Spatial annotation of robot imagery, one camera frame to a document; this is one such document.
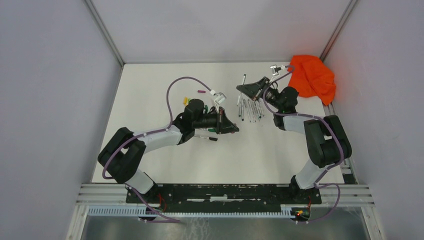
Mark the aluminium frame rail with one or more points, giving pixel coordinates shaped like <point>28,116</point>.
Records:
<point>351,195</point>

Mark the orange cloth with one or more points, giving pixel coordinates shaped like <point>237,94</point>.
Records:
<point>312,78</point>

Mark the yellow capped marker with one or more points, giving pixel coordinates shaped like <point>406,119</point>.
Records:
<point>257,109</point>

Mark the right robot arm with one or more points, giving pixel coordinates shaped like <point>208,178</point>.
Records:
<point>326,141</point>

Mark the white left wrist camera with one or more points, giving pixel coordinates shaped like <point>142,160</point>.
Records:
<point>218,97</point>

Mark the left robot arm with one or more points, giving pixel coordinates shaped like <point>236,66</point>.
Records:
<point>122,155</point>

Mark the blue capped marker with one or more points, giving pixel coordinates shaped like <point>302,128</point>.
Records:
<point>248,108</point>

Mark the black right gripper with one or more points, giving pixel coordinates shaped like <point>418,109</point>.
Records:
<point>253,90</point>

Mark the white slotted cable duct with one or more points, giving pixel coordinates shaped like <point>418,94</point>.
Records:
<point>144,212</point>

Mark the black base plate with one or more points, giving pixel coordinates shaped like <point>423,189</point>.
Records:
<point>225,198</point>

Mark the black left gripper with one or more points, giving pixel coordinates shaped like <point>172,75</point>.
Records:
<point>223,125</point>

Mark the black capped horizontal marker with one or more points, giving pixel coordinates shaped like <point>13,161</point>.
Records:
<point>214,139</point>

